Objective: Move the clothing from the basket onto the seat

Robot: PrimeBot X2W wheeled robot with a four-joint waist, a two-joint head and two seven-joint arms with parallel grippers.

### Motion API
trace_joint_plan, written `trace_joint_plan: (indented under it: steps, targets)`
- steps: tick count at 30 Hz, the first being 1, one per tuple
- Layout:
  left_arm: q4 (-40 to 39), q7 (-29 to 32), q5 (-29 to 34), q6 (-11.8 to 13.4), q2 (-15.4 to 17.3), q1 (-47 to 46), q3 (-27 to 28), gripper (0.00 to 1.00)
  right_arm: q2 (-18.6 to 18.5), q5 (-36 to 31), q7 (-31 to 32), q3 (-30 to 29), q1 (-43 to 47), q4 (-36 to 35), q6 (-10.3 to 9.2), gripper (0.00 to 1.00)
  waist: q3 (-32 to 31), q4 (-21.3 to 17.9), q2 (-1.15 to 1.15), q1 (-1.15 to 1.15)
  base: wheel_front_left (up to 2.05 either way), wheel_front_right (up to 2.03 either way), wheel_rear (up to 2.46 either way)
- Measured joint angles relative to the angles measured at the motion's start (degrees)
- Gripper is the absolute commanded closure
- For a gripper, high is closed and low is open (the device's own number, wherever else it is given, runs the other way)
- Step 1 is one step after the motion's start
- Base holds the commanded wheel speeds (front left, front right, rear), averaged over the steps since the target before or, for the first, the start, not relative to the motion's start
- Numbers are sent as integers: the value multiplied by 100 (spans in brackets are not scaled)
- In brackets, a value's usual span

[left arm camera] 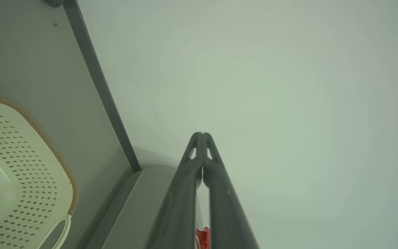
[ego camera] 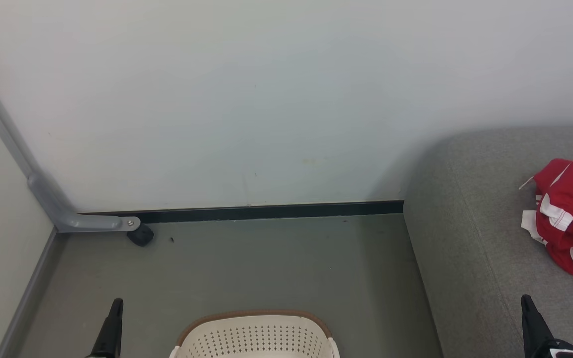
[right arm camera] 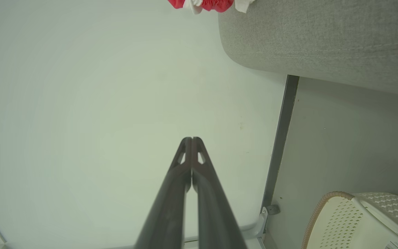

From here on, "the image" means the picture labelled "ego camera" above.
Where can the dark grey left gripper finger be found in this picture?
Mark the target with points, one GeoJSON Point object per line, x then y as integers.
{"type": "Point", "coordinates": [110, 333]}

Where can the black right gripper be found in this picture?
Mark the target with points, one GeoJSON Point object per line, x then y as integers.
{"type": "Point", "coordinates": [572, 354]}

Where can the grey fabric sofa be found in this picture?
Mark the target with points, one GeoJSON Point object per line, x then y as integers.
{"type": "Point", "coordinates": [465, 223]}

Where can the black caster wheel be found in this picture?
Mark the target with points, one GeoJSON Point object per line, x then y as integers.
{"type": "Point", "coordinates": [141, 235]}

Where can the cream perforated laundry basket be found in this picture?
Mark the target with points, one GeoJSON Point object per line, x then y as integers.
{"type": "Point", "coordinates": [256, 338]}

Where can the grey metal partition frame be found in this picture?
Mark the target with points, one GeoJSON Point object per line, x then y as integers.
{"type": "Point", "coordinates": [52, 204]}

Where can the black wall baseboard strip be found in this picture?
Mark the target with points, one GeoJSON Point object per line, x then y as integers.
{"type": "Point", "coordinates": [266, 211]}

